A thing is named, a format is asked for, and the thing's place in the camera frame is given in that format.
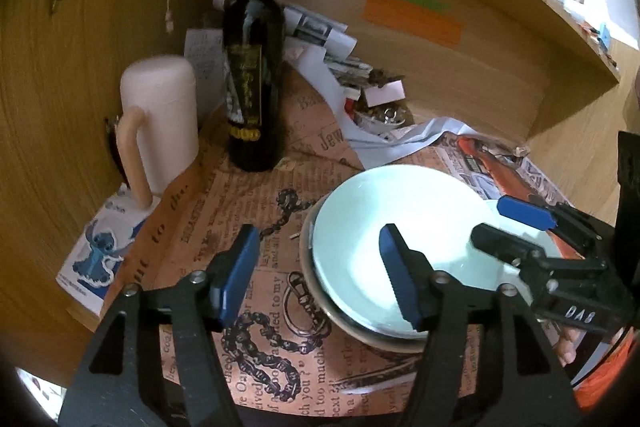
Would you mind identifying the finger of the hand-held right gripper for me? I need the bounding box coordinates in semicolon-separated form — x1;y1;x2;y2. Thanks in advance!
472;222;551;276
496;194;608;253

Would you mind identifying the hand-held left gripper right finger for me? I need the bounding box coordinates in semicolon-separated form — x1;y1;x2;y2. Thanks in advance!
378;223;583;427

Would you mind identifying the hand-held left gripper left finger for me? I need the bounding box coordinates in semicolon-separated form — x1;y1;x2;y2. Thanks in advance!
57;223;261;427

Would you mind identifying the mint green plate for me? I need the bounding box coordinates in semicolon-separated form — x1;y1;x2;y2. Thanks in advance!
314;164;560;339

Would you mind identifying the white plate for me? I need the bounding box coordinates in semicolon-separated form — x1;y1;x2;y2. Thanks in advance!
304;207;426;342

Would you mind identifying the person's right hand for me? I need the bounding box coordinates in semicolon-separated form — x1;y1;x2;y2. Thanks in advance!
555;324;583;368

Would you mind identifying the car print newspaper sheet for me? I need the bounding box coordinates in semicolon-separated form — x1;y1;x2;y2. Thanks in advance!
440;132;601;258

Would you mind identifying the brown vintage print paper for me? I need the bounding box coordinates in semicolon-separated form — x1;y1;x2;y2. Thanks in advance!
107;72;481;418

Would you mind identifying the grey crumpled paper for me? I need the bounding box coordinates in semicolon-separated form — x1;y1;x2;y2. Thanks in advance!
345;117;481;170

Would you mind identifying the Stitch cartoon card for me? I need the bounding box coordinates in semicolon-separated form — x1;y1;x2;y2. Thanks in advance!
55;187;163;320

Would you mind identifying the small dish of trinkets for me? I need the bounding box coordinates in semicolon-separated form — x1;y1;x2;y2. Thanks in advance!
350;99;416;132

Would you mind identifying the pale pink mug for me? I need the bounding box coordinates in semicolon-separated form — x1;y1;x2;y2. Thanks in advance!
114;55;200;210

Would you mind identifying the small white box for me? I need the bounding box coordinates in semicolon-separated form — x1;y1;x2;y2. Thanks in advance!
362;79;406;105

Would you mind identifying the dark wine bottle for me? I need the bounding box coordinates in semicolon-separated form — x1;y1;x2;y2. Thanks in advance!
221;0;288;172

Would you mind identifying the white paper sheet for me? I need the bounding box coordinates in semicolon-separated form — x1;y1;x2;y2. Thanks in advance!
290;44;371;158

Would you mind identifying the orange sticky note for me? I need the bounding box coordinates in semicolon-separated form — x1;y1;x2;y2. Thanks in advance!
362;0;463;48

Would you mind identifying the handwritten paper note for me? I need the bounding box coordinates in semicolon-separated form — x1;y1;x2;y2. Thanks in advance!
184;27;226;118

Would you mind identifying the stack of folded newspapers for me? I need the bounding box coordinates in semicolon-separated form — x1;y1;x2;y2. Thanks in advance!
214;0;373;88

